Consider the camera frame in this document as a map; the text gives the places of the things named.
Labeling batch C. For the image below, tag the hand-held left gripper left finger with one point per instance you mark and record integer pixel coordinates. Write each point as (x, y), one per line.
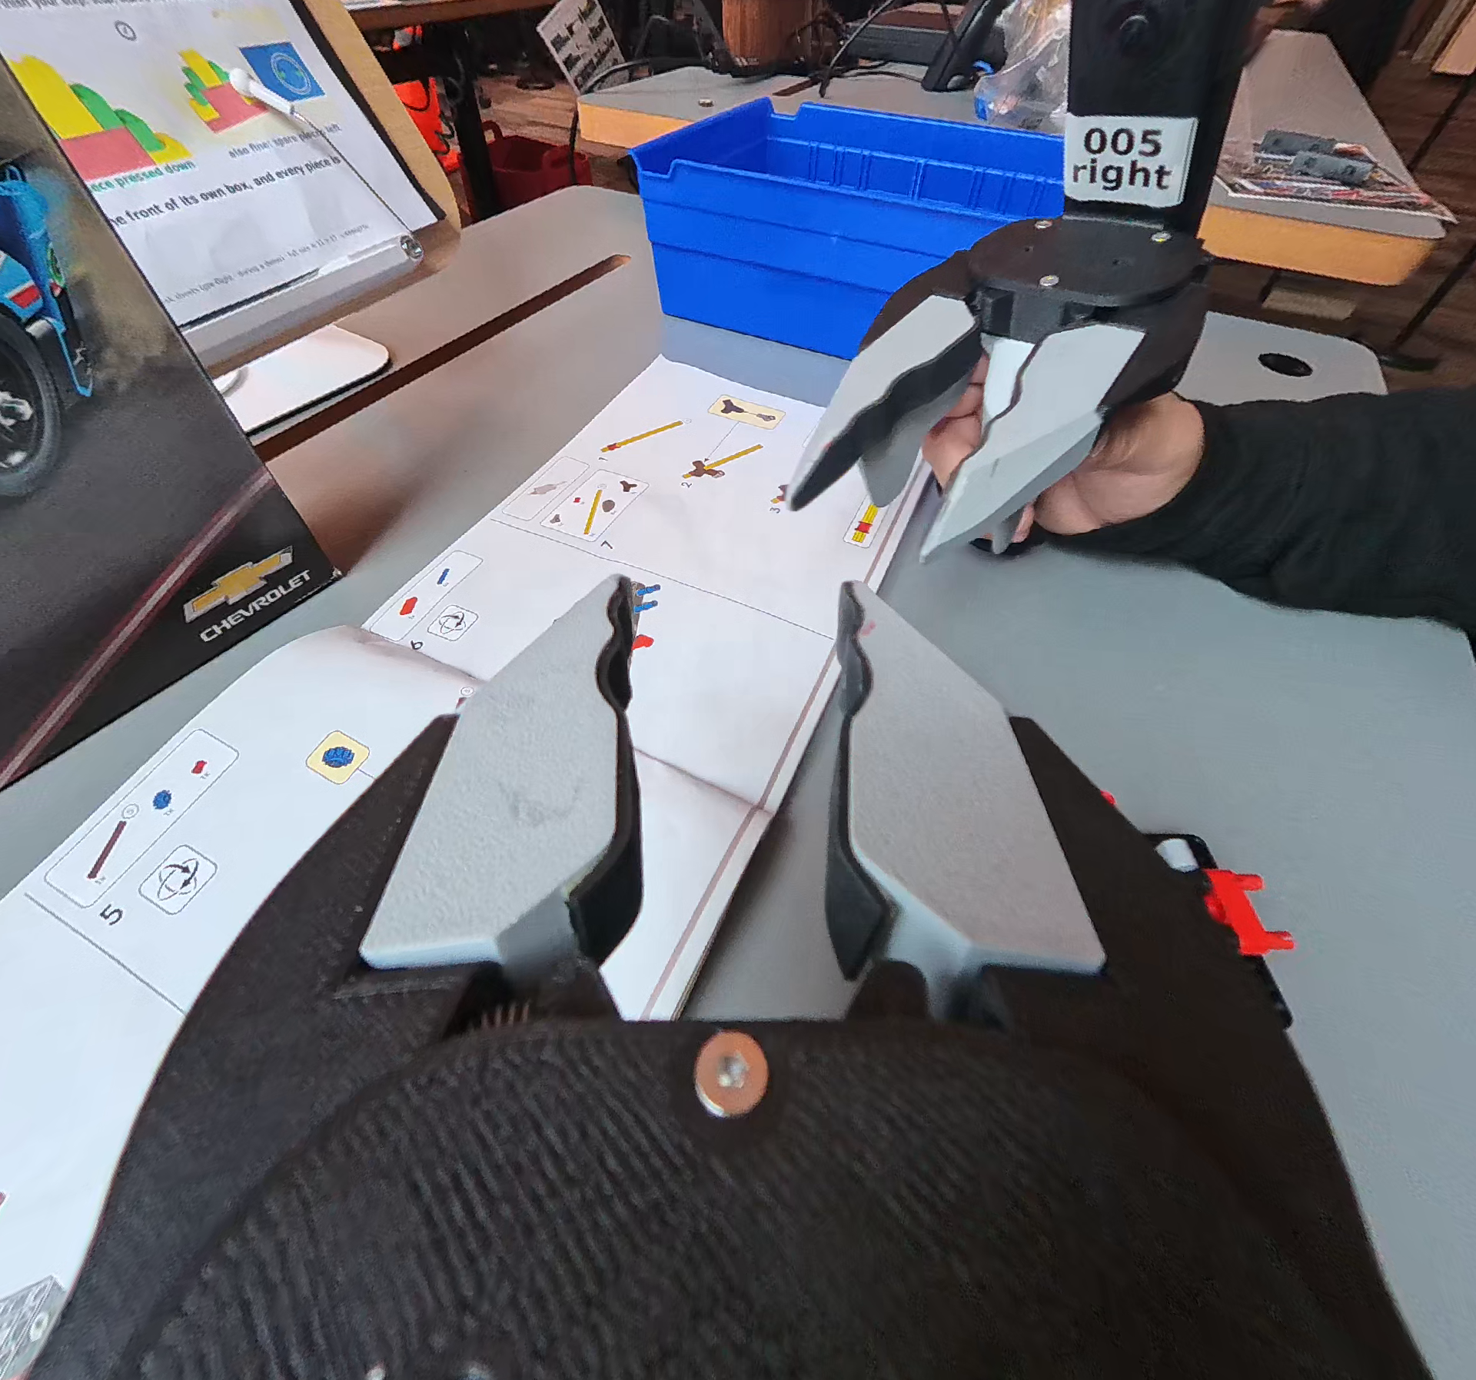
(519, 779)

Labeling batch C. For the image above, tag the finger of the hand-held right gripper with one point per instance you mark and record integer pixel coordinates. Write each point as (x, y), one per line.
(899, 388)
(1060, 399)

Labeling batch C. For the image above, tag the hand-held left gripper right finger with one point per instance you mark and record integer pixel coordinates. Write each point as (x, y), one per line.
(968, 825)

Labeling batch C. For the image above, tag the red lego beam piece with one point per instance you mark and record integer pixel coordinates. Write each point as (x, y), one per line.
(1239, 912)

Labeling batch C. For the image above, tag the black lego frame assembly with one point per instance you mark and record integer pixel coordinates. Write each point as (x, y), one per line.
(1268, 975)

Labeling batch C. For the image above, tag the person's right forearm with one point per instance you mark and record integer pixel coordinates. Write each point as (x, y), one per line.
(1326, 491)

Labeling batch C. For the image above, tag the white lego instruction booklet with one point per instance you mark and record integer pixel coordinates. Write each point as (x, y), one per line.
(691, 456)

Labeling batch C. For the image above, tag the person's right hand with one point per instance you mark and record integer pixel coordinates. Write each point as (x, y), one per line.
(1140, 456)

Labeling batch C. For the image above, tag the blue plastic bin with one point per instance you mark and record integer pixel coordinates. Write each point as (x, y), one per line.
(806, 215)

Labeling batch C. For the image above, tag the clear plastic parts bag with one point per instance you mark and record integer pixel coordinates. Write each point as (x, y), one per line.
(1032, 41)

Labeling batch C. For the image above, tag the black desk phone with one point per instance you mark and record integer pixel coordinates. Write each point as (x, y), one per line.
(963, 41)

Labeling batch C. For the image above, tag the stack of printed papers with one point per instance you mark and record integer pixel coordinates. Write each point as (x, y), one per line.
(1337, 174)

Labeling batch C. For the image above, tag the grey table with tan edge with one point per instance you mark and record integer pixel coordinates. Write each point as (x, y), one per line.
(1303, 87)
(691, 94)

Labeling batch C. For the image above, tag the red plastic crate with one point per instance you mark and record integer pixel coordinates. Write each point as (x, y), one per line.
(537, 174)

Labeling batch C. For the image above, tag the white printed placard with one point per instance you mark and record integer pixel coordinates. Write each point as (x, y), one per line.
(581, 36)

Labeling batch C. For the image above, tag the black cardboard box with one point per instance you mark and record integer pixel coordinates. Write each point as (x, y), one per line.
(115, 480)

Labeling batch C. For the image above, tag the brown wooden table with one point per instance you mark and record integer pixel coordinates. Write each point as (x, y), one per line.
(461, 1)

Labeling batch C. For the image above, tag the printed instruction sign stand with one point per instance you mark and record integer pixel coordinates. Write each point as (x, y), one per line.
(230, 158)

